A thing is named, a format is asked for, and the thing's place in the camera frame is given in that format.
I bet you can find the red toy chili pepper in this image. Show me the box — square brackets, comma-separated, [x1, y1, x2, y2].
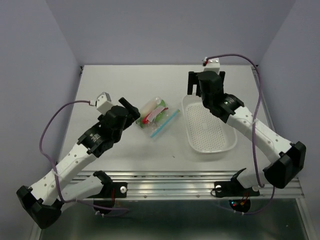
[142, 106, 169, 125]

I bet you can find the clear zip top bag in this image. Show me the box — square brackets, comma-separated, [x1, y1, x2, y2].
[135, 96, 180, 139]

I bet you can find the white toy radish green top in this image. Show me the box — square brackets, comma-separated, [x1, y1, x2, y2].
[140, 97, 161, 118]

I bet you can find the green toy pepper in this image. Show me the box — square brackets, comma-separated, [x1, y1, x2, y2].
[135, 99, 168, 129]

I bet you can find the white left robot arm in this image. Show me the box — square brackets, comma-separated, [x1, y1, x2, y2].
[16, 95, 141, 229]

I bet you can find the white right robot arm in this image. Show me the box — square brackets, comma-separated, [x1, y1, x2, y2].
[187, 71, 307, 195]

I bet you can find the white perforated plastic basket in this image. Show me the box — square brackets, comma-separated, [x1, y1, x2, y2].
[181, 94, 238, 154]

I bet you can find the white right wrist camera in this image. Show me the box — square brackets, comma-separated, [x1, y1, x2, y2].
[202, 57, 221, 74]

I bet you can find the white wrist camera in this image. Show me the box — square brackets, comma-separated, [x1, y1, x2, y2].
[89, 92, 114, 115]
[202, 57, 221, 74]

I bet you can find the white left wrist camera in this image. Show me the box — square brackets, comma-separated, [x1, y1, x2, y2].
[89, 92, 114, 115]

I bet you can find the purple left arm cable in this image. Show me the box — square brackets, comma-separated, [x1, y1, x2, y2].
[39, 99, 131, 217]

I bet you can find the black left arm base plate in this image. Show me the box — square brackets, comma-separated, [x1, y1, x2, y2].
[87, 182, 129, 217]

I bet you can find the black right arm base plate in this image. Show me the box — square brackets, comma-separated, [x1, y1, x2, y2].
[210, 180, 260, 214]

